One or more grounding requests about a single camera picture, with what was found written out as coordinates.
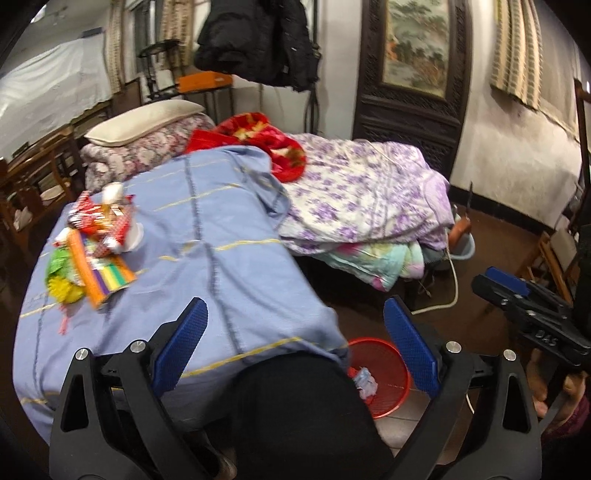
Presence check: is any black padded jacket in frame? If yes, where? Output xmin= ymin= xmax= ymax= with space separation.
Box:
xmin=193 ymin=0 xmax=321 ymax=92

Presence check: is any white cable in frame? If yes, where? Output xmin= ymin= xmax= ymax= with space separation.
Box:
xmin=411 ymin=249 xmax=462 ymax=315

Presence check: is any person's right forearm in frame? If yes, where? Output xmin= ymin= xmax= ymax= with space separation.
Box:
xmin=542 ymin=401 xmax=591 ymax=462

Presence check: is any black wooden chair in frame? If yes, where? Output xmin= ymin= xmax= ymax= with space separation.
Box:
xmin=137 ymin=39 xmax=182 ymax=100

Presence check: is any blue face mask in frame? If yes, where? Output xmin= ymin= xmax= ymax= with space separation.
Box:
xmin=353 ymin=367 xmax=379 ymax=398

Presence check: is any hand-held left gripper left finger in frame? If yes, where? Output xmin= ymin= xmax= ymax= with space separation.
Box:
xmin=48 ymin=296 xmax=209 ymax=480

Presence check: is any wooden folding chair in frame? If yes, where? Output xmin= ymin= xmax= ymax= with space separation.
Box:
xmin=516 ymin=217 xmax=580 ymax=303

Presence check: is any red mesh basket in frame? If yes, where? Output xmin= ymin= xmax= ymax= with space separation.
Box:
xmin=346 ymin=338 xmax=413 ymax=419

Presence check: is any beige checked curtain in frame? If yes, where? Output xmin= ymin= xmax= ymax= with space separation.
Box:
xmin=159 ymin=0 xmax=195 ymax=70
xmin=106 ymin=0 xmax=127 ymax=90
xmin=489 ymin=0 xmax=583 ymax=139

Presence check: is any brown wooden table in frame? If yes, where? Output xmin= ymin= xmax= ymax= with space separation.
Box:
xmin=0 ymin=124 xmax=86 ymax=185

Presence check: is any orange stick box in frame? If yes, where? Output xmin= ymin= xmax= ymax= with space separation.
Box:
xmin=65 ymin=228 xmax=138 ymax=310

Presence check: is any red printed blanket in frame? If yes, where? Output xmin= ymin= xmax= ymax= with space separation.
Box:
xmin=185 ymin=112 xmax=308 ymax=183

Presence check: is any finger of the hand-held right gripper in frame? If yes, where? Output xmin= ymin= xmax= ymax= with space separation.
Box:
xmin=471 ymin=274 xmax=532 ymax=324
xmin=485 ymin=266 xmax=571 ymax=311

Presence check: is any green foam net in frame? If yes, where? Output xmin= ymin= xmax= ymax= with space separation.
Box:
xmin=45 ymin=247 xmax=75 ymax=284

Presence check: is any grey floral quilt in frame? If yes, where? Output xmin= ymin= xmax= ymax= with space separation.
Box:
xmin=79 ymin=114 xmax=217 ymax=195

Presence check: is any blue plastic basin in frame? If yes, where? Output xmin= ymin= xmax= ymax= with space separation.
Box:
xmin=450 ymin=231 xmax=476 ymax=259

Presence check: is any orange flat box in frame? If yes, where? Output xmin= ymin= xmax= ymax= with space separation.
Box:
xmin=178 ymin=71 xmax=233 ymax=93

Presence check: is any person's black trouser leg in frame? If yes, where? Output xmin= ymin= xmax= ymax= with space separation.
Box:
xmin=226 ymin=351 xmax=395 ymax=480

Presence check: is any yellow foam net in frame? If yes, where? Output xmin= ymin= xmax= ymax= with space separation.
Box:
xmin=46 ymin=277 xmax=86 ymax=305

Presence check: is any white cover cloth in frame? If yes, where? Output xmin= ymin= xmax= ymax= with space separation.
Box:
xmin=0 ymin=37 xmax=114 ymax=139

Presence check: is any white paper cup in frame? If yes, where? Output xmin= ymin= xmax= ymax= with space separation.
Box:
xmin=102 ymin=181 xmax=126 ymax=205

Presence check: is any red white snack packet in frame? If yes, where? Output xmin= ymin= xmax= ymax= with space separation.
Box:
xmin=67 ymin=193 xmax=136 ymax=234
xmin=90 ymin=215 xmax=136 ymax=256

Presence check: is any white pillow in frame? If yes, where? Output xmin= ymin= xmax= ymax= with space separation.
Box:
xmin=84 ymin=100 xmax=206 ymax=148

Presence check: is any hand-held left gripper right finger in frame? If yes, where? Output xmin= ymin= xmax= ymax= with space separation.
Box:
xmin=383 ymin=296 xmax=543 ymax=480

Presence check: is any brown wooden armchair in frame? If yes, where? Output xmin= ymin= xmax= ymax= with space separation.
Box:
xmin=0 ymin=175 xmax=70 ymax=264

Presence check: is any purple floral quilt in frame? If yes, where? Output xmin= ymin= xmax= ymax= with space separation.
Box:
xmin=277 ymin=134 xmax=451 ymax=257

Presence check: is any pastel quilt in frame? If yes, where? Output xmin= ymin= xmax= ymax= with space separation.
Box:
xmin=295 ymin=240 xmax=426 ymax=292

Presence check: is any carved wooden screen with painting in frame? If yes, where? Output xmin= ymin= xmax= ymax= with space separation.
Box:
xmin=353 ymin=0 xmax=474 ymax=178

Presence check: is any person's right hand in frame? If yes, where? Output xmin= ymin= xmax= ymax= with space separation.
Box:
xmin=526 ymin=346 xmax=591 ymax=430

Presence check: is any barred window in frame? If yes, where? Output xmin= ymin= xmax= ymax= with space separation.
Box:
xmin=133 ymin=4 xmax=162 ymax=79

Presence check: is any blue checked bed sheet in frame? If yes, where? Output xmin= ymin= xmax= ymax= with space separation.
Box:
xmin=13 ymin=145 xmax=352 ymax=444

